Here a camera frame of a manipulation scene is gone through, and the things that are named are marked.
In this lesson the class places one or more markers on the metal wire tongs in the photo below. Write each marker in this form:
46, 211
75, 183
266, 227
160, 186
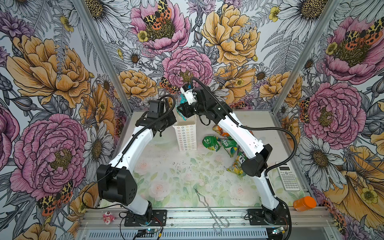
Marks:
220, 222

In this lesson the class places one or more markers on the teal snack packet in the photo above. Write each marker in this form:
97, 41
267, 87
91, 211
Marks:
182, 100

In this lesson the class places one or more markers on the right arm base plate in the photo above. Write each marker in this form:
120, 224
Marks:
260, 217

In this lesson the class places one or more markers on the round green snack packet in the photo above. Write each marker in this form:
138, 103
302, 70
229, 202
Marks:
212, 143

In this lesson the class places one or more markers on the white calculator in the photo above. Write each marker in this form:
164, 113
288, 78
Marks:
288, 178

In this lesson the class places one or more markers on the orange plastic bottle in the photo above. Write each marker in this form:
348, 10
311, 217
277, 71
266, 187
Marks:
304, 204

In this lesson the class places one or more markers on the aluminium front rail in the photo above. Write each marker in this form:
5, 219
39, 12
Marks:
195, 218

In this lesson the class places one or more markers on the orange snack packet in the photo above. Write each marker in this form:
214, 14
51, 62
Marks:
220, 131

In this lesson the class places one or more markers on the white printed paper bag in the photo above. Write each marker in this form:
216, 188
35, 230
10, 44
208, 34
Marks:
186, 133

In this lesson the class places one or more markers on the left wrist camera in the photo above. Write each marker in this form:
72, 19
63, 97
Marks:
156, 109

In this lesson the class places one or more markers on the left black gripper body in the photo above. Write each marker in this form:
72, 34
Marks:
168, 120

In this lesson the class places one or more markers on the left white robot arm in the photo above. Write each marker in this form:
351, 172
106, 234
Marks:
115, 180

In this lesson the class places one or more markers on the yellow green snack bag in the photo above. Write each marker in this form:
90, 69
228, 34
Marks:
236, 167

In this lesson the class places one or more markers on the pink white small toy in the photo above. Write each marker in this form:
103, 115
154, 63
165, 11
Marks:
108, 217

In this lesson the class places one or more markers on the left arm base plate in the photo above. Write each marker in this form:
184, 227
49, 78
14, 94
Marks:
152, 218

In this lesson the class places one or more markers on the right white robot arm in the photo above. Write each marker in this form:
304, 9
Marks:
257, 155

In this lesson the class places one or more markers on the small green snack packet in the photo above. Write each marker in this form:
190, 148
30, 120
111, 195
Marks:
230, 146

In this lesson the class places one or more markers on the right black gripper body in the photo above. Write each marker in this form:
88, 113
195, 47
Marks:
195, 108

